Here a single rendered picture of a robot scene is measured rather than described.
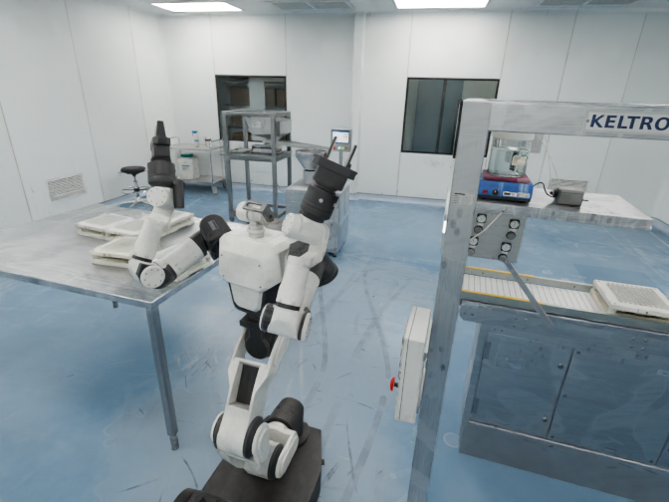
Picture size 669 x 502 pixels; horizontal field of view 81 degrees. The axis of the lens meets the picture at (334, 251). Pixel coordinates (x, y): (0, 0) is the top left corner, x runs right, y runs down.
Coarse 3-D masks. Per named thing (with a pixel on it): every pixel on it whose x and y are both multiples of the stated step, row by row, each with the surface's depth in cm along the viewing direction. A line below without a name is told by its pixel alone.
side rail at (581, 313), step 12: (480, 300) 169; (492, 300) 167; (504, 300) 166; (516, 300) 164; (552, 312) 161; (564, 312) 159; (576, 312) 158; (588, 312) 156; (600, 312) 156; (624, 324) 154; (636, 324) 152; (648, 324) 151; (660, 324) 150
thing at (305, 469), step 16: (288, 400) 191; (272, 416) 183; (288, 416) 183; (304, 432) 194; (320, 432) 197; (304, 448) 188; (320, 448) 188; (224, 464) 179; (304, 464) 180; (320, 464) 180; (208, 480) 171; (224, 480) 172; (240, 480) 172; (256, 480) 172; (272, 480) 172; (288, 480) 172; (304, 480) 173; (320, 480) 178; (192, 496) 160; (208, 496) 160; (224, 496) 165; (240, 496) 165; (256, 496) 165; (272, 496) 165; (288, 496) 166; (304, 496) 166
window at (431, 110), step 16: (416, 80) 617; (432, 80) 611; (448, 80) 606; (464, 80) 601; (480, 80) 596; (496, 80) 591; (416, 96) 625; (432, 96) 620; (448, 96) 614; (464, 96) 609; (480, 96) 604; (496, 96) 599; (416, 112) 633; (432, 112) 628; (448, 112) 622; (416, 128) 643; (432, 128) 637; (448, 128) 631; (416, 144) 652; (432, 144) 646; (448, 144) 640
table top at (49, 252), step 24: (72, 216) 275; (96, 216) 276; (0, 240) 230; (24, 240) 231; (48, 240) 232; (72, 240) 233; (96, 240) 234; (168, 240) 237; (0, 264) 200; (24, 264) 200; (48, 264) 201; (72, 264) 202; (96, 264) 203; (216, 264) 212; (72, 288) 181; (96, 288) 179; (120, 288) 180; (144, 288) 180; (168, 288) 181
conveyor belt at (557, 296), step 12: (468, 276) 192; (480, 276) 193; (468, 288) 180; (480, 288) 181; (492, 288) 181; (504, 288) 181; (516, 288) 182; (540, 288) 182; (552, 288) 183; (540, 300) 172; (552, 300) 172; (564, 300) 172; (576, 300) 172; (588, 300) 173
